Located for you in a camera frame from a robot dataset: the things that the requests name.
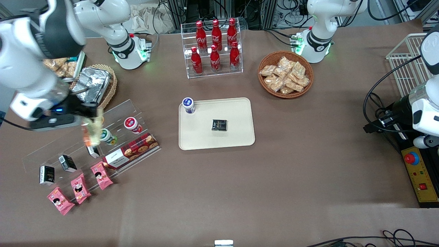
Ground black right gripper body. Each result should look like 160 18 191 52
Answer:
51 93 91 117

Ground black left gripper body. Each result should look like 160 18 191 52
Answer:
390 95 414 125

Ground triangle sandwich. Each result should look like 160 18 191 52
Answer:
81 108 105 149

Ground white rectangular snack tray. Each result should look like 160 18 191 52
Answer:
62 51 86 83

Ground cream plastic serving tray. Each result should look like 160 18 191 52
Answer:
178 98 256 151

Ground stacked aluminium foil containers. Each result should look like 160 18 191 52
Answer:
71 67 111 104

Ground foil container in basket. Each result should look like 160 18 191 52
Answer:
70 64 118 110

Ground green-lid yogurt cup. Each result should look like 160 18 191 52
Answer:
99 129 118 146

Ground clear acrylic stepped display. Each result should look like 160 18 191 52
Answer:
22 99 162 183

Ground puffed rice snack packet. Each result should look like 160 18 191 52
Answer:
44 58 68 78
65 61 78 79

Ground red-lid yogurt cup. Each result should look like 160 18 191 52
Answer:
124 117 143 134

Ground red plaid cookie box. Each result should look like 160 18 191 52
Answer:
103 133 159 170

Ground pink snack packet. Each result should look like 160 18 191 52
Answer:
90 161 114 190
47 187 75 216
71 173 92 205

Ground yellow emergency stop control box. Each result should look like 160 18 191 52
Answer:
401 146 439 208

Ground blue-lid yogurt cup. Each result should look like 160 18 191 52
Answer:
182 97 196 114

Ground crumpled beige paper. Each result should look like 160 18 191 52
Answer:
130 5 175 35

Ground red cola bottle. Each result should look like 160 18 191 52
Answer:
229 42 241 71
210 45 221 73
195 21 207 52
227 18 238 48
211 19 223 50
190 47 203 75

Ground round brown wicker basket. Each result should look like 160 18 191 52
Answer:
258 51 314 99

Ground clear acrylic bottle rack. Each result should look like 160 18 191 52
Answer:
181 21 244 79

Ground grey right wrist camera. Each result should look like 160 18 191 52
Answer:
29 114 79 132

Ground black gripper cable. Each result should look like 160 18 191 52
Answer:
363 55 423 133

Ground white wire basket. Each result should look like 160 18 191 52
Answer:
385 33 430 98

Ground black floor cables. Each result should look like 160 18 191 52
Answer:
305 229 439 247

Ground black base power cables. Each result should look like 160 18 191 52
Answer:
263 29 296 47

